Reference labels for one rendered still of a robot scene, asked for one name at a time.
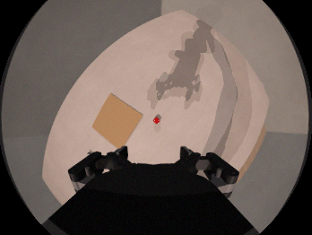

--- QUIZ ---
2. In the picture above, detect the red die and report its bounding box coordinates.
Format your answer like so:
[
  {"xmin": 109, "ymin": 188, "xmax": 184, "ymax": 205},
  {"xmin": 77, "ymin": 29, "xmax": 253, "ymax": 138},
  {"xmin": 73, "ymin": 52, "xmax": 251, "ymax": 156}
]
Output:
[{"xmin": 153, "ymin": 117, "xmax": 160, "ymax": 124}]

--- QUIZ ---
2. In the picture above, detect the tan square mat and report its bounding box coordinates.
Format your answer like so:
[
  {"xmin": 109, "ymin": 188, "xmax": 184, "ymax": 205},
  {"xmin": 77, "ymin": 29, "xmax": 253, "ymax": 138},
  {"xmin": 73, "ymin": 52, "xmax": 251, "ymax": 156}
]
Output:
[{"xmin": 92, "ymin": 93, "xmax": 143, "ymax": 148}]

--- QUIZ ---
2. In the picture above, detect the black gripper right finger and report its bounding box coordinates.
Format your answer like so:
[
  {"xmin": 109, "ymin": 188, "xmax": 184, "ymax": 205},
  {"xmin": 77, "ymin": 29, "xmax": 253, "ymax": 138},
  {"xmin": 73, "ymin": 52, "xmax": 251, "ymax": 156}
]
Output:
[{"xmin": 163, "ymin": 146, "xmax": 239, "ymax": 198}]

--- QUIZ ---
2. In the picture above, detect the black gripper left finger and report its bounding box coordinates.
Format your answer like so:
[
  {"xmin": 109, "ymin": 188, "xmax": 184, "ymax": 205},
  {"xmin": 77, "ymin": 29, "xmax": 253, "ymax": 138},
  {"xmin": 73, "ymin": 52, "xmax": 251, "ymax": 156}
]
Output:
[{"xmin": 68, "ymin": 146, "xmax": 141, "ymax": 193}]

